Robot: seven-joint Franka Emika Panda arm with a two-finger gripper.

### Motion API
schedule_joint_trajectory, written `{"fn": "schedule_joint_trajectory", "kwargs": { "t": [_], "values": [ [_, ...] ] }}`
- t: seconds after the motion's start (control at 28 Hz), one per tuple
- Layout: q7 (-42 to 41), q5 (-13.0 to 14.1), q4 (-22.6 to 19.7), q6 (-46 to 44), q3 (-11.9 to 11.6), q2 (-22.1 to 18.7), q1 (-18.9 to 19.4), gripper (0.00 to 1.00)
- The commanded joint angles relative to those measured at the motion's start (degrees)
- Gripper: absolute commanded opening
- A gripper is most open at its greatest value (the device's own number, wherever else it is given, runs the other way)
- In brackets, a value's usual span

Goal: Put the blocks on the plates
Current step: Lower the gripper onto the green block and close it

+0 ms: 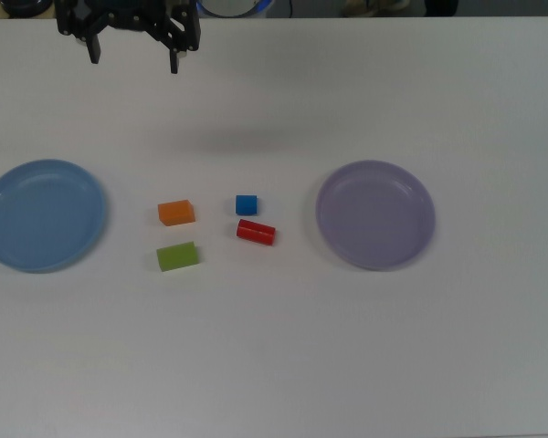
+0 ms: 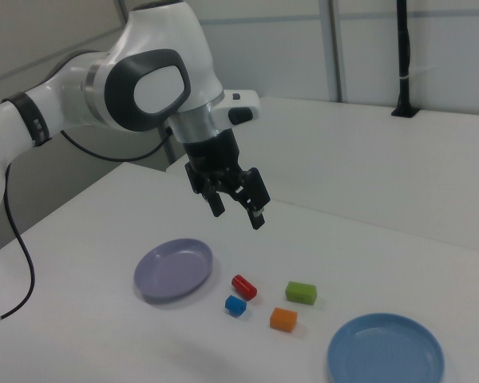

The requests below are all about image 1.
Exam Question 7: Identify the dark round object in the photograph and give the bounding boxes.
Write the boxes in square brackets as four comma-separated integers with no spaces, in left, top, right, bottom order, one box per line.
[0,0,56,19]

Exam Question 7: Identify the blue cube block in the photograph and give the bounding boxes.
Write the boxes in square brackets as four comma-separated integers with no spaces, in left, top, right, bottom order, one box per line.
[235,194,259,216]

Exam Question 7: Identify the blue plate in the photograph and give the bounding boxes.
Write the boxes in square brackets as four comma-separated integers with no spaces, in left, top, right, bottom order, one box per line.
[0,158,109,275]

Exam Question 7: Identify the orange rectangular block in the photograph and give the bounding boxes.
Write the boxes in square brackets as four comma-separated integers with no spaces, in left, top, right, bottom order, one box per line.
[157,199,196,228]

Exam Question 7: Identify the green rectangular block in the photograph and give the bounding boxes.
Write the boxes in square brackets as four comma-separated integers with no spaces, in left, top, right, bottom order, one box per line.
[155,241,201,273]

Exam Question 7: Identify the red cylinder block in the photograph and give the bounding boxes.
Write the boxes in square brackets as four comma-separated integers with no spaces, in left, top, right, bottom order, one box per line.
[235,218,277,247]

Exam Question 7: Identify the purple plate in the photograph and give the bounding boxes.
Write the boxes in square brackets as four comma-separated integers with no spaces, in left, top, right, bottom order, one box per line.
[314,159,437,272]

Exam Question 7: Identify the white and blue ring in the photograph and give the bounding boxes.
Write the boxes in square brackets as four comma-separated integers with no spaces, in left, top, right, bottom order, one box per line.
[195,0,276,18]

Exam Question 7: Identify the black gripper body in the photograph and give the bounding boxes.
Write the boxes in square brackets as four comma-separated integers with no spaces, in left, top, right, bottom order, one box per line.
[75,0,197,20]

